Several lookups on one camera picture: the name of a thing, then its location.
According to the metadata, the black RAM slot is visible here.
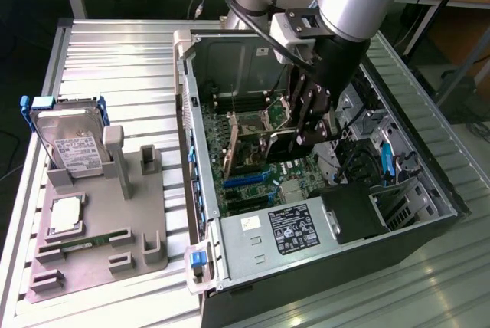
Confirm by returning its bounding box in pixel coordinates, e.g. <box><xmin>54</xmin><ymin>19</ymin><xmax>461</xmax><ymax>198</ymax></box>
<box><xmin>213</xmin><ymin>93</ymin><xmax>269</xmax><ymax>102</ymax></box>
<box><xmin>216</xmin><ymin>103</ymin><xmax>269</xmax><ymax>113</ymax></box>
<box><xmin>212</xmin><ymin>89</ymin><xmax>269</xmax><ymax>98</ymax></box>
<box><xmin>214</xmin><ymin>98</ymin><xmax>269</xmax><ymax>107</ymax></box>

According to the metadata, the blue disk carrier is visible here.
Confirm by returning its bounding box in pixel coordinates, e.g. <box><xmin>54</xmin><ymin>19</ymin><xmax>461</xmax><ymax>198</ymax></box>
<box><xmin>18</xmin><ymin>93</ymin><xmax>112</xmax><ymax>160</ymax></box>

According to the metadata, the grey power supply unit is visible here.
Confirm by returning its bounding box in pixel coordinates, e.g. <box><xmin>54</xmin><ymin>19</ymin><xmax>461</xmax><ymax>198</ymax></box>
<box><xmin>217</xmin><ymin>195</ymin><xmax>341</xmax><ymax>281</ymax></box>

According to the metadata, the grey stand pole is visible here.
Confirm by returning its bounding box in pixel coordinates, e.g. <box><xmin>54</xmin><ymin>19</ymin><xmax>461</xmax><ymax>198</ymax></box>
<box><xmin>434</xmin><ymin>36</ymin><xmax>490</xmax><ymax>107</ymax></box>

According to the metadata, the grey parts rack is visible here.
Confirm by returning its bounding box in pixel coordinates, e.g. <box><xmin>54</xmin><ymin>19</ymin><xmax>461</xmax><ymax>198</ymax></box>
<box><xmin>24</xmin><ymin>124</ymin><xmax>169</xmax><ymax>304</ymax></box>

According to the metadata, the green RAM stick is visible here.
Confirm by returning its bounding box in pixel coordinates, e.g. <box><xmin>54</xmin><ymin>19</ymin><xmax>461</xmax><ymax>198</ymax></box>
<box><xmin>60</xmin><ymin>230</ymin><xmax>129</xmax><ymax>254</ymax></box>

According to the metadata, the perforated metal disk bay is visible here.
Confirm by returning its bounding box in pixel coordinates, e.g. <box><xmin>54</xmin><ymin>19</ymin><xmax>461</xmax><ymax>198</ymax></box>
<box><xmin>369</xmin><ymin>178</ymin><xmax>441</xmax><ymax>231</ymax></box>

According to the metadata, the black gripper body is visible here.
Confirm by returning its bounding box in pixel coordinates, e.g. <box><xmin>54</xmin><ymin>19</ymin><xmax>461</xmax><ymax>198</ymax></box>
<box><xmin>289</xmin><ymin>33</ymin><xmax>371</xmax><ymax>106</ymax></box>

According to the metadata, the black expansion slot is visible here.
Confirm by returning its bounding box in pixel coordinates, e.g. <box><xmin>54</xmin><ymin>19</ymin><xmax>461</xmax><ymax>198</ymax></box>
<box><xmin>228</xmin><ymin>198</ymin><xmax>272</xmax><ymax>212</ymax></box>
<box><xmin>225</xmin><ymin>189</ymin><xmax>269</xmax><ymax>203</ymax></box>

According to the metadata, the CPU socket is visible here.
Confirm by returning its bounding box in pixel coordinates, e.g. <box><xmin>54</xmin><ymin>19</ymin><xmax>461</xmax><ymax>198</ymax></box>
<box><xmin>235</xmin><ymin>111</ymin><xmax>269</xmax><ymax>130</ymax></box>

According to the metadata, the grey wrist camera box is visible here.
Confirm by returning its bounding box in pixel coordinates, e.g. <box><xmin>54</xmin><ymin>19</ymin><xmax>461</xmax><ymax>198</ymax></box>
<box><xmin>270</xmin><ymin>8</ymin><xmax>321</xmax><ymax>64</ymax></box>

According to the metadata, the metal socket cover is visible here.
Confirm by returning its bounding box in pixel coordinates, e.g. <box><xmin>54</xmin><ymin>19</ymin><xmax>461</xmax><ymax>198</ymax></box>
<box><xmin>263</xmin><ymin>96</ymin><xmax>298</xmax><ymax>130</ymax></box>

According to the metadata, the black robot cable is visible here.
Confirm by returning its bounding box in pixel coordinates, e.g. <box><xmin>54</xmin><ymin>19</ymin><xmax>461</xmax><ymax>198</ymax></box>
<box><xmin>224</xmin><ymin>0</ymin><xmax>322</xmax><ymax>76</ymax></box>

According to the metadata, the green motherboard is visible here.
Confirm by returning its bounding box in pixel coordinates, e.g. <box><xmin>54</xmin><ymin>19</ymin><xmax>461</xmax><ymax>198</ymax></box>
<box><xmin>198</xmin><ymin>90</ymin><xmax>345</xmax><ymax>214</ymax></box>

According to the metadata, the black plastic shroud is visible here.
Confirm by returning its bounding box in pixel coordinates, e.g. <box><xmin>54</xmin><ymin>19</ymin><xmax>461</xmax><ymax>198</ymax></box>
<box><xmin>308</xmin><ymin>182</ymin><xmax>387</xmax><ymax>244</ymax></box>

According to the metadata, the silver hard disk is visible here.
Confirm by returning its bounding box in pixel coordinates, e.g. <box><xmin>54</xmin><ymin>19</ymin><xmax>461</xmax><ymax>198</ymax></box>
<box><xmin>29</xmin><ymin>107</ymin><xmax>106</xmax><ymax>179</ymax></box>

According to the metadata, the black PC case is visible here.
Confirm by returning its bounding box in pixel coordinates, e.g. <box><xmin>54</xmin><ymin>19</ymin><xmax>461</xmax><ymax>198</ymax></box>
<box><xmin>171</xmin><ymin>28</ymin><xmax>472</xmax><ymax>328</ymax></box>

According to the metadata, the silver CPU chip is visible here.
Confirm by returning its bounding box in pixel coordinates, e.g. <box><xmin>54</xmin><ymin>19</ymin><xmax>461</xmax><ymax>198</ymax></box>
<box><xmin>49</xmin><ymin>198</ymin><xmax>84</xmax><ymax>232</ymax></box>

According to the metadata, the metal disk bay cage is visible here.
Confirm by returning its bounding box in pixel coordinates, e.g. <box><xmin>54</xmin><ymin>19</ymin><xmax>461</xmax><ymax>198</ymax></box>
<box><xmin>317</xmin><ymin>74</ymin><xmax>387</xmax><ymax>183</ymax></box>

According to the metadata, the black stand pole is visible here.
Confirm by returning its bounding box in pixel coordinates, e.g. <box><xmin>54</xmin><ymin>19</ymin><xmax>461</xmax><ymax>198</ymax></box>
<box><xmin>401</xmin><ymin>0</ymin><xmax>474</xmax><ymax>57</ymax></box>

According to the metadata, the silver chipset heatsink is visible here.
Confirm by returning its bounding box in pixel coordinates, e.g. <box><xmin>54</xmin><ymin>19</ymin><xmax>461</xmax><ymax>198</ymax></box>
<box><xmin>281</xmin><ymin>182</ymin><xmax>305</xmax><ymax>198</ymax></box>

